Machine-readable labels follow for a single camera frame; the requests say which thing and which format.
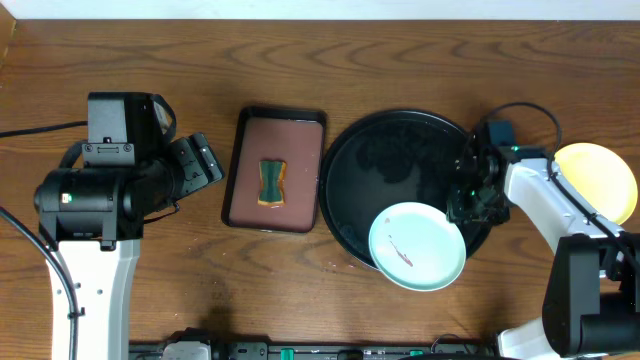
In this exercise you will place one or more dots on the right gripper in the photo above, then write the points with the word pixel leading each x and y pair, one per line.
pixel 456 208

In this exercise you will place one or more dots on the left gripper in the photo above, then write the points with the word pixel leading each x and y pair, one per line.
pixel 187 167

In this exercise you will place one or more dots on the green and orange sponge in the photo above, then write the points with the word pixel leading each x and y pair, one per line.
pixel 272 174

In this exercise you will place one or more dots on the light blue plate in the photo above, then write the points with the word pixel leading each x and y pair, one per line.
pixel 414 246

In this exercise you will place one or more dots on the yellow plate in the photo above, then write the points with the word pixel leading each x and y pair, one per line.
pixel 602 177

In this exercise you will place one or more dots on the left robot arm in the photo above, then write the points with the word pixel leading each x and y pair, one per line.
pixel 93 218

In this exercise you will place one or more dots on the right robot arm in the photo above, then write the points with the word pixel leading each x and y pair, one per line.
pixel 591 304

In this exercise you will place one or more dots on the black rectangular water tray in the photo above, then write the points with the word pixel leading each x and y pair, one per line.
pixel 269 133

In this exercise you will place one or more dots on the round black tray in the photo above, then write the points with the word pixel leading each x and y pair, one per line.
pixel 386 158

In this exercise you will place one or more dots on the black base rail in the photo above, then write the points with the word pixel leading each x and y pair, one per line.
pixel 199 344

